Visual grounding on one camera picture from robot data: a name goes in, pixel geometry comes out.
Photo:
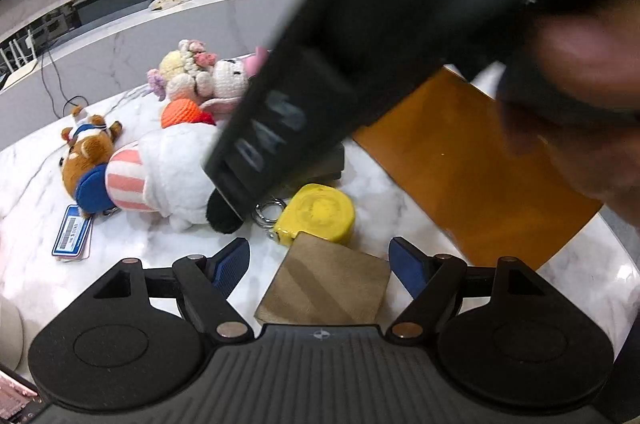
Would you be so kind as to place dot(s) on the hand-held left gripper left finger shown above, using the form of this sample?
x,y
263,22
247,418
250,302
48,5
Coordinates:
x,y
232,266

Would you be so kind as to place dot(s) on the orange crochet ball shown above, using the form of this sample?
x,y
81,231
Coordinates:
x,y
180,113

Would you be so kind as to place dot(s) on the brown cardboard box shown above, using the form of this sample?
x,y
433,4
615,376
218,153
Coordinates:
x,y
325,284

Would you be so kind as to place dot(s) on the orange storage box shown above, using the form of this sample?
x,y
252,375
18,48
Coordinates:
x,y
465,169

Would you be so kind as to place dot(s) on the white crochet animal doll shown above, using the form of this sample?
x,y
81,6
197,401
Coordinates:
x,y
227,77

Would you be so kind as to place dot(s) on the crochet doll with flower wreath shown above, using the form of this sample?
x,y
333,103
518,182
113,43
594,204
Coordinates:
x,y
175,64

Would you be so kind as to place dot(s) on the white television cabinet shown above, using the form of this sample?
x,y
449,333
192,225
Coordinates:
x,y
150,34

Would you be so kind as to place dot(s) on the small brown plush sailor outfit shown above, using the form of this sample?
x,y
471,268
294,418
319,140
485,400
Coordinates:
x,y
112,130

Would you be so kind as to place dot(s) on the white plush with striped hat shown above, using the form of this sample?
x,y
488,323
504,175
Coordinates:
x,y
170,174

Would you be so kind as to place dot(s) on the person's right hand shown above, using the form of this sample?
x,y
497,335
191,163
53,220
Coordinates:
x,y
590,49

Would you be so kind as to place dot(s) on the yellow tape measure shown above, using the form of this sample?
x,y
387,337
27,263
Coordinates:
x,y
320,211

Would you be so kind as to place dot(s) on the white router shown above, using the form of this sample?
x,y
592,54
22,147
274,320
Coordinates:
x,y
27,68

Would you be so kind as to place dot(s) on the beige cushion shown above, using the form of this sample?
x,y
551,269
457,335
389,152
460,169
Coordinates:
x,y
9,334

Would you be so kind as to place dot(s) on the purple crochet flower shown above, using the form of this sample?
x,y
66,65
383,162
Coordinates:
x,y
157,82

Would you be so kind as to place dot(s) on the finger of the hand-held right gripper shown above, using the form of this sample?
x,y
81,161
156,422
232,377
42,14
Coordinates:
x,y
225,214

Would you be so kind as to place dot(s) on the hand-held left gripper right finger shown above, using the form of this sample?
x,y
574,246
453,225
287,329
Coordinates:
x,y
407,266

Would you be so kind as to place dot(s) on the dark grey box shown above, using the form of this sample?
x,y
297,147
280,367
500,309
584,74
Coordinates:
x,y
327,162

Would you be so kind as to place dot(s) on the blue label card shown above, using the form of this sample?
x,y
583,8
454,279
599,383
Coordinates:
x,y
72,234

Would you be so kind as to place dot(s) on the dark phone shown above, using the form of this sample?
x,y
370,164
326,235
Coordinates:
x,y
15,396

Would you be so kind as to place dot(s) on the brown bear plush blue outfit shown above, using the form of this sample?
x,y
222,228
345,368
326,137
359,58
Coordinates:
x,y
82,157

